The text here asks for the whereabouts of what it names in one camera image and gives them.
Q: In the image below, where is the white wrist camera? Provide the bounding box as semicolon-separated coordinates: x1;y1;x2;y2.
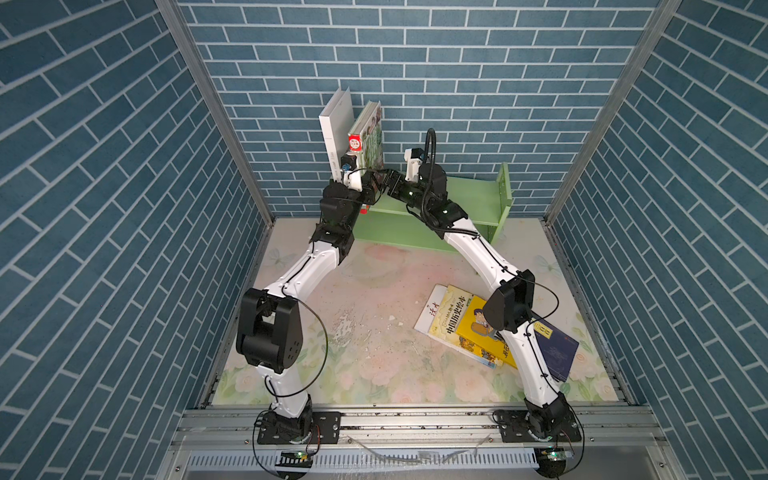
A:
340;154;365;192
404;148;424;183

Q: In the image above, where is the aluminium corner post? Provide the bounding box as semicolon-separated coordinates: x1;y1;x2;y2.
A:
154;0;276;226
543;0;682;227

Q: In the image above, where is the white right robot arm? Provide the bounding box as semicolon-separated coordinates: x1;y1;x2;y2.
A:
381;172;573;441

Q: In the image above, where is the yellow cartoon cover book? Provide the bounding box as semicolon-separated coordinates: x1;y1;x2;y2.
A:
455;296;516;368

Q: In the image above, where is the aluminium front rail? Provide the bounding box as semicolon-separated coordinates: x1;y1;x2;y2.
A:
159;404;683;479

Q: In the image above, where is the white paperback book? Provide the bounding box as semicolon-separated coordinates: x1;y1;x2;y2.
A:
319;88;355;181

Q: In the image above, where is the yellow history book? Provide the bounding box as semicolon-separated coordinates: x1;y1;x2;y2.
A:
427;285;490;368

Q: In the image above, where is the green metal bookshelf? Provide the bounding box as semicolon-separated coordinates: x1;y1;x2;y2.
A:
354;164;513;252

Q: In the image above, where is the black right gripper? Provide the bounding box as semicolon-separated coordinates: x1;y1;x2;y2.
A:
371;170;431;217

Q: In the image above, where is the dark blue book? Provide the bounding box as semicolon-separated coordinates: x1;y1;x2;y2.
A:
533;320;580;382

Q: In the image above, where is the black corrugated cable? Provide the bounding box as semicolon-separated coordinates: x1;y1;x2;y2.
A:
418;127;445;223

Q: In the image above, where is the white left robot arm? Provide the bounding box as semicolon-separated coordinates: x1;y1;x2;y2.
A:
235;169;384;422

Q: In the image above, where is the right aluminium corner post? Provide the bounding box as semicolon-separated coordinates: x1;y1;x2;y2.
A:
543;0;682;227

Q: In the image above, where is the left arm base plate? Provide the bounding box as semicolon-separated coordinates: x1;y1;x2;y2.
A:
255;411;342;446

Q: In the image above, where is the white red-lettered magazine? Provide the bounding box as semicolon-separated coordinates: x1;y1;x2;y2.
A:
414;284;447;335

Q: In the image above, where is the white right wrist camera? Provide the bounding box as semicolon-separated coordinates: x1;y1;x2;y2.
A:
404;148;424;183

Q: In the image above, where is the green nature encyclopedia book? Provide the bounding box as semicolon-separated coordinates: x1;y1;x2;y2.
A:
346;101;384;170

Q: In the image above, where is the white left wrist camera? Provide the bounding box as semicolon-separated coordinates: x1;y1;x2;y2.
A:
340;154;365;192

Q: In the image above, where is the left aluminium corner post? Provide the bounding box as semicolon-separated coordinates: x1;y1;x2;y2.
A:
154;0;276;226

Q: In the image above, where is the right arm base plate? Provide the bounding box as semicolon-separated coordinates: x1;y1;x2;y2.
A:
491;409;583;445

